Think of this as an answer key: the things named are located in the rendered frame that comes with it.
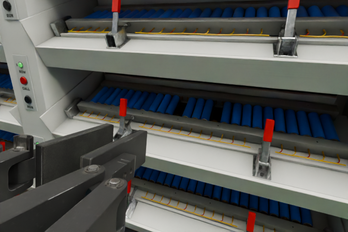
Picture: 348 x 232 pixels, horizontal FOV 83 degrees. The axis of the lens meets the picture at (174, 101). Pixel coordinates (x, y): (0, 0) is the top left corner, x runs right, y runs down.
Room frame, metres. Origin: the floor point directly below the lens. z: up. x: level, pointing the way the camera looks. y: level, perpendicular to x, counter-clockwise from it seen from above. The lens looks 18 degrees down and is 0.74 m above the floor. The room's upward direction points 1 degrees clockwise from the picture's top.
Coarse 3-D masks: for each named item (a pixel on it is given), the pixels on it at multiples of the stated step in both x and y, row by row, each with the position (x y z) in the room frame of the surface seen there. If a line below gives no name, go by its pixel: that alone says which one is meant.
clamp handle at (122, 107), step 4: (120, 100) 0.37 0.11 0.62; (124, 100) 0.37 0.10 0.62; (120, 104) 0.37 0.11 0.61; (124, 104) 0.37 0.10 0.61; (120, 108) 0.37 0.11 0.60; (124, 108) 0.36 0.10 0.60; (120, 112) 0.36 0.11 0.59; (124, 112) 0.36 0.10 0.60; (120, 116) 0.37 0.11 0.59; (124, 116) 0.36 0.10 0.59; (120, 120) 0.36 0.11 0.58; (124, 120) 0.36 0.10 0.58; (120, 124) 0.36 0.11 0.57; (124, 124) 0.36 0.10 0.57; (120, 128) 0.36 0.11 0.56; (120, 132) 0.36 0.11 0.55; (124, 132) 0.36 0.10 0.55
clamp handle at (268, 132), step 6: (270, 120) 0.28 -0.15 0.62; (270, 126) 0.28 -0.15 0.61; (264, 132) 0.28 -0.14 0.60; (270, 132) 0.28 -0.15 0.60; (264, 138) 0.28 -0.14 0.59; (270, 138) 0.27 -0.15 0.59; (264, 144) 0.28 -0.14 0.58; (264, 150) 0.27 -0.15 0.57; (264, 156) 0.27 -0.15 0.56; (264, 162) 0.27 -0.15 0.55
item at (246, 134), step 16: (96, 112) 0.44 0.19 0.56; (112, 112) 0.42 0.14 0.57; (128, 112) 0.41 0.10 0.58; (144, 112) 0.40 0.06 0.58; (176, 128) 0.38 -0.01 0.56; (192, 128) 0.36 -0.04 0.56; (208, 128) 0.35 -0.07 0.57; (224, 128) 0.34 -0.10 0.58; (240, 128) 0.34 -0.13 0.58; (256, 128) 0.33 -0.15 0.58; (272, 144) 0.31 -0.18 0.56; (288, 144) 0.30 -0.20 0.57; (304, 144) 0.29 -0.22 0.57; (320, 144) 0.29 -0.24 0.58; (336, 144) 0.29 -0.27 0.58; (320, 160) 0.28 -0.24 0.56
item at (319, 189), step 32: (64, 96) 0.45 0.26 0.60; (288, 96) 0.40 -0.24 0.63; (320, 96) 0.38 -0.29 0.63; (64, 128) 0.41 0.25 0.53; (160, 128) 0.38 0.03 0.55; (160, 160) 0.32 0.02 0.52; (192, 160) 0.30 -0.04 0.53; (224, 160) 0.30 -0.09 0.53; (256, 192) 0.27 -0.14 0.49; (288, 192) 0.25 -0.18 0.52; (320, 192) 0.24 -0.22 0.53
